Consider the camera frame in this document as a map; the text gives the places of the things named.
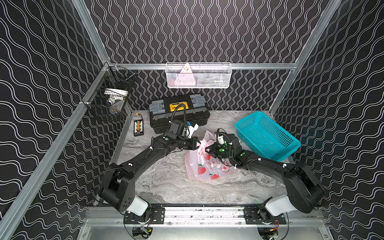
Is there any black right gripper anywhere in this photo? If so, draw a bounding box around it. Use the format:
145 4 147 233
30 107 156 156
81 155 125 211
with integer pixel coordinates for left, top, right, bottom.
202 142 234 160

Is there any pink plastic bag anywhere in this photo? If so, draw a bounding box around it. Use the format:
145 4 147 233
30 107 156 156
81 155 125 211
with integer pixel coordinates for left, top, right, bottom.
185 131 237 182

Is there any teal plastic basket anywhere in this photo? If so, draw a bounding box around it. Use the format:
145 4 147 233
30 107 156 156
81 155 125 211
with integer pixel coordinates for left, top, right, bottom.
235 111 301 162

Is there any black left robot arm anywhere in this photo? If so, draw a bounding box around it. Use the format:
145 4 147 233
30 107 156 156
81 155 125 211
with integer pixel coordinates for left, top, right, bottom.
99 119 201 216

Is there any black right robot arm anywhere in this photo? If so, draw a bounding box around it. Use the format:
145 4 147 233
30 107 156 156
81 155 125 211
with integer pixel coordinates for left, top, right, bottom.
205 131 325 221

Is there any black toolbox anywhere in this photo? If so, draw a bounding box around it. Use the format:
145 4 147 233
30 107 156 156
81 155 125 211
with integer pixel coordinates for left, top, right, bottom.
149 94 211 134

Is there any pink triangular card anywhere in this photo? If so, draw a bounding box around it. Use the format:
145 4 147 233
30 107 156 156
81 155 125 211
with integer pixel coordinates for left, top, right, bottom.
174 63 196 88

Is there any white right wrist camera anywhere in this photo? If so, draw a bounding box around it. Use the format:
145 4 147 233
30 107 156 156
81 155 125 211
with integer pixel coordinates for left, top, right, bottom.
216 135 226 146

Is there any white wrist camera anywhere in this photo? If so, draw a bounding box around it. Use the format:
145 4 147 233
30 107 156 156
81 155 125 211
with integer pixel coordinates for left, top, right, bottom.
216 135 226 146
187 124 199 138

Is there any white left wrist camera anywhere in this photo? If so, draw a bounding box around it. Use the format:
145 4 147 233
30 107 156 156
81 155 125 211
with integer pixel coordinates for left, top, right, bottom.
187 124 199 138

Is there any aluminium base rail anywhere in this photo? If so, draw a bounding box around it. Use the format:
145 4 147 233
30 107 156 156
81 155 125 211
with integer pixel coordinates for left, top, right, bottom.
84 205 324 228

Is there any white wire wall basket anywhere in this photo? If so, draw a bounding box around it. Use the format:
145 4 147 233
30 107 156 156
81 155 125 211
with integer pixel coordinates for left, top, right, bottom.
165 62 233 89

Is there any black wire wall basket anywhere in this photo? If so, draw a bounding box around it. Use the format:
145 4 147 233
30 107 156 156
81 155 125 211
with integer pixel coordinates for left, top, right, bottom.
86 66 139 123

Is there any aluminium frame post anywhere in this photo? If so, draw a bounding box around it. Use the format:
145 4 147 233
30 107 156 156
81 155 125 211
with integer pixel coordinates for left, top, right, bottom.
72 0 111 63

